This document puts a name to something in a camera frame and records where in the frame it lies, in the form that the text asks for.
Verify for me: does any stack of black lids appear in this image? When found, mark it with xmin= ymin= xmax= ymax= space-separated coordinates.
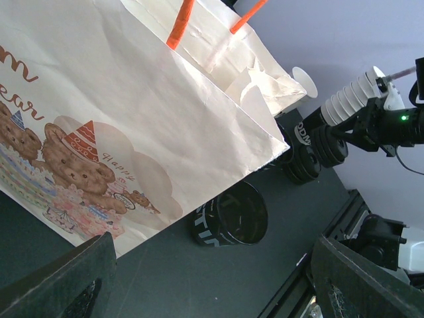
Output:
xmin=280 ymin=139 xmax=321 ymax=185

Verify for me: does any black plastic cup lid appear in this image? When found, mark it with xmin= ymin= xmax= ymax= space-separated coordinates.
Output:
xmin=311 ymin=125 xmax=348 ymax=168

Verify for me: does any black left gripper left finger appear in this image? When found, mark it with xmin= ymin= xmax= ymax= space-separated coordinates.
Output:
xmin=1 ymin=232 xmax=117 ymax=317

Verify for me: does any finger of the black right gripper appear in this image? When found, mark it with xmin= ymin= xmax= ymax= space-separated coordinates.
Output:
xmin=331 ymin=103 xmax=384 ymax=137
xmin=339 ymin=132 xmax=386 ymax=152

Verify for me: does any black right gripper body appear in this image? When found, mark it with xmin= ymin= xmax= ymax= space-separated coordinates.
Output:
xmin=371 ymin=97 xmax=423 ymax=157

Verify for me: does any single paper coffee cup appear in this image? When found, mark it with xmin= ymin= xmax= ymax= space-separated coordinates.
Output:
xmin=290 ymin=66 xmax=318 ymax=103

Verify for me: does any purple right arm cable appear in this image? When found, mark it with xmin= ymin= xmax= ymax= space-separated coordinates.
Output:
xmin=378 ymin=65 xmax=419 ymax=81

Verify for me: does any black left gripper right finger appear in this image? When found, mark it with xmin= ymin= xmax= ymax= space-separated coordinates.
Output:
xmin=311 ymin=237 xmax=423 ymax=317

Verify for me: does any stack of paper cups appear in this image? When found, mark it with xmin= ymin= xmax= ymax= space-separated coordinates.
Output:
xmin=291 ymin=66 xmax=394 ymax=148

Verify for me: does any printed white paper bag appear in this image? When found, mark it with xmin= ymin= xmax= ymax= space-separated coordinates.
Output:
xmin=1 ymin=1 xmax=306 ymax=256

